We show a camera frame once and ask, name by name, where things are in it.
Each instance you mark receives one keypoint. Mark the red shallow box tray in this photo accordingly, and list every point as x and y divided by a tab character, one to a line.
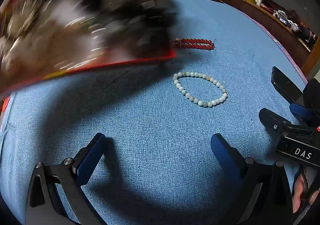
82	40

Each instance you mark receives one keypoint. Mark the blue tablecloth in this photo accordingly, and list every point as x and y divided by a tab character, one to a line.
150	120

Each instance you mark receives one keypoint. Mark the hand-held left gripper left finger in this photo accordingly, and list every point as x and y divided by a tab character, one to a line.
91	155

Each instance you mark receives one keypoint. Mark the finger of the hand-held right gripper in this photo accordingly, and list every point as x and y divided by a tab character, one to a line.
301	112
285	83

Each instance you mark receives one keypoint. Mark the person's right hand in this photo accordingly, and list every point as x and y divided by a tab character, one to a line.
297	195

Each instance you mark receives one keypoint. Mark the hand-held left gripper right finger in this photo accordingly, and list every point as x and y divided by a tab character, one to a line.
222	152

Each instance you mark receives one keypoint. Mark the wooden cabinet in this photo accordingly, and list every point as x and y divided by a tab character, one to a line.
265	18

